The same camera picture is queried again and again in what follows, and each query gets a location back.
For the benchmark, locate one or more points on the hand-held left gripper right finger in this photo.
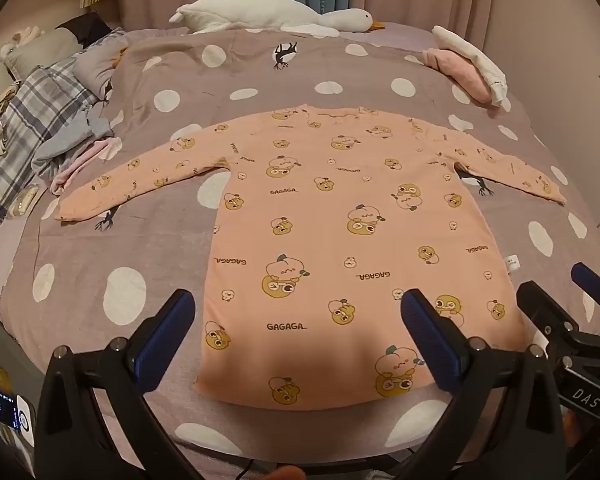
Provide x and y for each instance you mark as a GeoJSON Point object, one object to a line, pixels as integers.
{"type": "Point", "coordinates": [427, 345]}

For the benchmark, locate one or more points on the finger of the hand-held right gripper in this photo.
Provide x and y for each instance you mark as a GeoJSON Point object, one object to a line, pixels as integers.
{"type": "Point", "coordinates": [592, 280]}
{"type": "Point", "coordinates": [542, 310]}

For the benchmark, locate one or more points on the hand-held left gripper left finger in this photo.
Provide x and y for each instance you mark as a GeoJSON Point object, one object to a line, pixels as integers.
{"type": "Point", "coordinates": [162, 345]}

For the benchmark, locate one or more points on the pink printed long-sleeve shirt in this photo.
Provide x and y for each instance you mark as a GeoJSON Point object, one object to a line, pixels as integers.
{"type": "Point", "coordinates": [330, 240]}

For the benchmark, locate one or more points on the folded pink and white clothes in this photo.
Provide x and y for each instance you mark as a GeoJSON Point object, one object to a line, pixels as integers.
{"type": "Point", "coordinates": [480, 57]}

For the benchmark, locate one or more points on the person's left hand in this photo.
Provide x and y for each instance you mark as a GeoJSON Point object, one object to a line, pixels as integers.
{"type": "Point", "coordinates": [282, 474]}

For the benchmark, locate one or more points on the mauve dotted blanket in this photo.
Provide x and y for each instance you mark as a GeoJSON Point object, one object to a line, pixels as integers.
{"type": "Point", "coordinates": [130, 230]}

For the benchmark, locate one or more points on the white device with screen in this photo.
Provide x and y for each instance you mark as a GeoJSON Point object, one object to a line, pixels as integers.
{"type": "Point", "coordinates": [0, 400]}

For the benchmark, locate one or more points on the pale pink garment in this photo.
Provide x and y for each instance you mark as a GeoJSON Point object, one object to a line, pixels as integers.
{"type": "Point", "coordinates": [80, 165]}

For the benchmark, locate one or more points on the clear plastic case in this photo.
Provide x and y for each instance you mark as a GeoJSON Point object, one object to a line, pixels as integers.
{"type": "Point", "coordinates": [25, 202]}

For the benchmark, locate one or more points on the grey-blue garment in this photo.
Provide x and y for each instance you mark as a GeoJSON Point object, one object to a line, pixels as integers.
{"type": "Point", "coordinates": [75, 135]}

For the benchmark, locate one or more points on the folded pink garment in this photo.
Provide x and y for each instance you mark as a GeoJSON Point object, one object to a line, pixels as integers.
{"type": "Point", "coordinates": [460, 72]}

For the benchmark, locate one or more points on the plaid cloth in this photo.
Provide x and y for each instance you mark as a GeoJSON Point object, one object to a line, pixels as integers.
{"type": "Point", "coordinates": [35, 105]}

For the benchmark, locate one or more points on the grey quilted cloth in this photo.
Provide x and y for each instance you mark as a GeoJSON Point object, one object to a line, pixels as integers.
{"type": "Point", "coordinates": [97, 65]}

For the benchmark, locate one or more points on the grey-green pillow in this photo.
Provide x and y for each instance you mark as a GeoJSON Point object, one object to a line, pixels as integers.
{"type": "Point", "coordinates": [40, 50]}

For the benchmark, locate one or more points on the dark brown pillow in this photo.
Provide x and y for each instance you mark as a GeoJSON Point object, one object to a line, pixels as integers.
{"type": "Point", "coordinates": [82, 27]}

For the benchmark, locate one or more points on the white goose plush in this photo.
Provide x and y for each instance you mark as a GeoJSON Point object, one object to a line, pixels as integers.
{"type": "Point", "coordinates": [260, 12]}

